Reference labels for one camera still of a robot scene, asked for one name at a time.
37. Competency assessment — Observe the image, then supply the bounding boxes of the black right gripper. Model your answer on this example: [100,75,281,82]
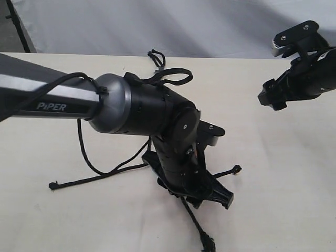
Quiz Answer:
[258,59,315,111]

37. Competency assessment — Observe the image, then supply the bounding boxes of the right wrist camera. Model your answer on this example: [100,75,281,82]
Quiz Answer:
[272,20,329,58]

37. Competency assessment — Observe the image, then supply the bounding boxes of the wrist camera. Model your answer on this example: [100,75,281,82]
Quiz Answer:
[272,20,329,58]
[196,120,225,148]

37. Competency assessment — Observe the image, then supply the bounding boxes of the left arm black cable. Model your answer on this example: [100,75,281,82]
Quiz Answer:
[15,67,195,176]

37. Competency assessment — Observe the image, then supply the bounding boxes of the grey backdrop cloth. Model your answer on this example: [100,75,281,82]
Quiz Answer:
[13,1,335,58]

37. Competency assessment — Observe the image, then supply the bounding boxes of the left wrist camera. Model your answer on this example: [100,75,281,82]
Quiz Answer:
[196,120,225,148]

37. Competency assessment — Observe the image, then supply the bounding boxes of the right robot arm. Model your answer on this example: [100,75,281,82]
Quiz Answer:
[258,47,335,111]

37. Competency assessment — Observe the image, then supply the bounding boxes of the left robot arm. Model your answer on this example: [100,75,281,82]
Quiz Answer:
[1,54,234,208]

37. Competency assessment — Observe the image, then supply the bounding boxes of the black stand pole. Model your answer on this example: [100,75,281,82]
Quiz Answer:
[5,0,31,53]

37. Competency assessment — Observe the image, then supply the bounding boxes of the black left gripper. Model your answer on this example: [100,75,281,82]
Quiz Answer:
[142,146,234,209]

